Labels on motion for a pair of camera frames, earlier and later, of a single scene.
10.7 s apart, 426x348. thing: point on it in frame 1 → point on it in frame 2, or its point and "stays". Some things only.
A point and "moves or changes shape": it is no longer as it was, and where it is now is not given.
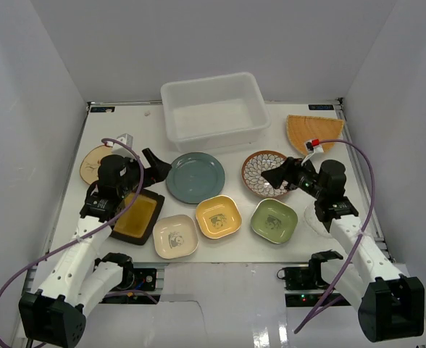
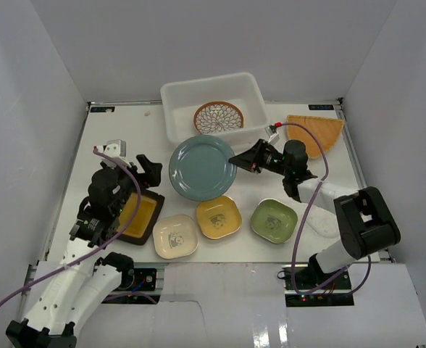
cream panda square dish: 175,235 stays
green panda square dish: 274,220 stays
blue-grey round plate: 194,175 moves or changes shape
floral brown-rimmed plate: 256,163 → 217,116
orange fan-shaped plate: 302,129 stays
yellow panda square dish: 219,217 stays
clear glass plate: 314,220 stays
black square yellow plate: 135,224 stays
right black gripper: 288,171 → 252,159
